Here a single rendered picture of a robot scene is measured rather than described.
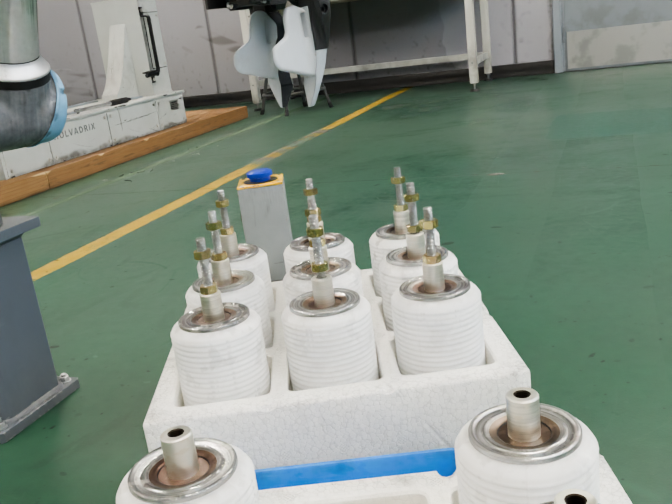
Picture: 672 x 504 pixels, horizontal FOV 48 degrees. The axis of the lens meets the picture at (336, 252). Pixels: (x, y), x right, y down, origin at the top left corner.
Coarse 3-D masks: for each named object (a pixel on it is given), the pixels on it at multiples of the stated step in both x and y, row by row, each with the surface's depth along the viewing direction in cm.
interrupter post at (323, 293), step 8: (312, 280) 79; (320, 280) 79; (328, 280) 79; (312, 288) 80; (320, 288) 79; (328, 288) 79; (320, 296) 79; (328, 296) 79; (320, 304) 79; (328, 304) 79
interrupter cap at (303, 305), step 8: (336, 288) 83; (344, 288) 83; (304, 296) 83; (312, 296) 82; (336, 296) 82; (344, 296) 81; (352, 296) 81; (296, 304) 81; (304, 304) 80; (312, 304) 81; (336, 304) 80; (344, 304) 79; (352, 304) 78; (296, 312) 78; (304, 312) 78; (312, 312) 78; (320, 312) 77; (328, 312) 77; (336, 312) 77
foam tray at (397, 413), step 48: (384, 336) 88; (288, 384) 81; (384, 384) 77; (432, 384) 76; (480, 384) 76; (528, 384) 76; (144, 432) 75; (240, 432) 76; (288, 432) 76; (336, 432) 76; (384, 432) 77; (432, 432) 77
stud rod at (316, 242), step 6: (312, 216) 77; (312, 222) 77; (312, 228) 78; (312, 240) 78; (318, 240) 78; (318, 246) 78; (318, 252) 78; (318, 258) 79; (318, 276) 79; (324, 276) 79
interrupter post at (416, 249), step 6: (408, 234) 91; (414, 234) 91; (420, 234) 90; (408, 240) 91; (414, 240) 90; (420, 240) 90; (408, 246) 91; (414, 246) 91; (420, 246) 91; (408, 252) 91; (414, 252) 91; (420, 252) 91; (414, 258) 91; (420, 258) 91
